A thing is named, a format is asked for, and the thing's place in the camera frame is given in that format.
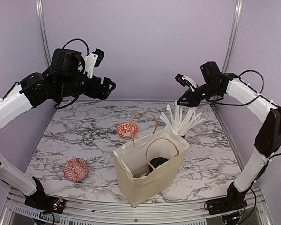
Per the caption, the aluminium front rail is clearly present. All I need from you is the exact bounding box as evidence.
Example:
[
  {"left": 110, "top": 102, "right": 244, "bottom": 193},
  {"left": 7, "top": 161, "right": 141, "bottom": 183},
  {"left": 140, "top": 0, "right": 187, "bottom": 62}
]
[{"left": 0, "top": 187, "right": 274, "bottom": 225}]

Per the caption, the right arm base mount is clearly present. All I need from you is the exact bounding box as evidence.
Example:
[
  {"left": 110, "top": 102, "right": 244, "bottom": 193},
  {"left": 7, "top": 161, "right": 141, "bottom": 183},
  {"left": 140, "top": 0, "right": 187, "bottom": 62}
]
[{"left": 204, "top": 182, "right": 249, "bottom": 215}]

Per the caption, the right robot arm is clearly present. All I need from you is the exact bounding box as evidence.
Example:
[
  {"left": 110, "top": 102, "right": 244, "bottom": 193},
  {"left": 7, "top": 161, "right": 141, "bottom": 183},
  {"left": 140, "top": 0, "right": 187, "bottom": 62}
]
[{"left": 175, "top": 61, "right": 281, "bottom": 210}]

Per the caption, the red floral small bowl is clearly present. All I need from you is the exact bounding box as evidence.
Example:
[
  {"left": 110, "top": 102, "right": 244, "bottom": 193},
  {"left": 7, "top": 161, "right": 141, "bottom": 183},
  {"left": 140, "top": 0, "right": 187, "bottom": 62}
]
[{"left": 116, "top": 121, "right": 139, "bottom": 139}]

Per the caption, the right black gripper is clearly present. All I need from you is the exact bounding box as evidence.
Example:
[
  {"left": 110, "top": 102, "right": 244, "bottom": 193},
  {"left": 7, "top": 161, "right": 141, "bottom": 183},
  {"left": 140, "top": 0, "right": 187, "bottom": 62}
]
[{"left": 177, "top": 82, "right": 222, "bottom": 107}]

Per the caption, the black plastic cup lid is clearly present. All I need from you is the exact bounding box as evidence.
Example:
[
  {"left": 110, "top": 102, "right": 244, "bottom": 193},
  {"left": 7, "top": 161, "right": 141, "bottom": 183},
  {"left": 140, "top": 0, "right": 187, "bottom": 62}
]
[{"left": 150, "top": 157, "right": 168, "bottom": 168}]

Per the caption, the beige paper bag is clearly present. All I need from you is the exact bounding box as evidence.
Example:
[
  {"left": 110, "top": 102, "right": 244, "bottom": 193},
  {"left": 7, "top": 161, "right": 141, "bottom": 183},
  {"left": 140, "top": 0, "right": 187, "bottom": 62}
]
[{"left": 113, "top": 111, "right": 190, "bottom": 208}]

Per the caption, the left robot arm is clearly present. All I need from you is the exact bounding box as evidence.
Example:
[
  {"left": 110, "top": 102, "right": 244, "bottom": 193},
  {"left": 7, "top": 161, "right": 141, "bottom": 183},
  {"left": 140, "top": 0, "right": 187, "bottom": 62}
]
[{"left": 0, "top": 48, "right": 116, "bottom": 209}]

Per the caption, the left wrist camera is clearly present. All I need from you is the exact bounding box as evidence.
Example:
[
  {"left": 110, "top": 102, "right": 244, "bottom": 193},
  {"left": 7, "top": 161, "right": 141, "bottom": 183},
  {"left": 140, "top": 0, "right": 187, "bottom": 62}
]
[{"left": 84, "top": 48, "right": 104, "bottom": 79}]

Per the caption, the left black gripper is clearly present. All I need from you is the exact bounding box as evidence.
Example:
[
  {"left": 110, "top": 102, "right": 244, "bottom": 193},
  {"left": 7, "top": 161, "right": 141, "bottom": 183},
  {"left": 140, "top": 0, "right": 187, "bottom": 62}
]
[{"left": 55, "top": 72, "right": 116, "bottom": 99}]

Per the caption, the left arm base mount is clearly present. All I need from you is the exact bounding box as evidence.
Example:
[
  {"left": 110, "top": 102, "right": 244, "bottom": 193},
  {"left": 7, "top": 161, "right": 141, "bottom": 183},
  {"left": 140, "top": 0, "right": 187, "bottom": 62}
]
[{"left": 24, "top": 176, "right": 65, "bottom": 214}]

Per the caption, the red geometric patterned bowl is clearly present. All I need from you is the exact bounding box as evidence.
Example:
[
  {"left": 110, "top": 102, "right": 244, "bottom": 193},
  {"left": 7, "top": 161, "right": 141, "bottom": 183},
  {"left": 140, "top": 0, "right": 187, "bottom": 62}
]
[{"left": 63, "top": 158, "right": 89, "bottom": 182}]

